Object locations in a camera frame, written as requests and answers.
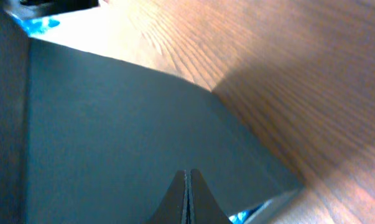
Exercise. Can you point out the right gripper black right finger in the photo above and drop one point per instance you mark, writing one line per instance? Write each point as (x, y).
(202, 206)

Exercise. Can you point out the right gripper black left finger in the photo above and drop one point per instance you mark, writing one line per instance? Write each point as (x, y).
(173, 207)

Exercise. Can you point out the black gift box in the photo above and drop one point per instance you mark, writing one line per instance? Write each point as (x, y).
(91, 139)

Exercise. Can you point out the blue Oreo cookie pack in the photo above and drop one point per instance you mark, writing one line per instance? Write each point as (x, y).
(36, 26)

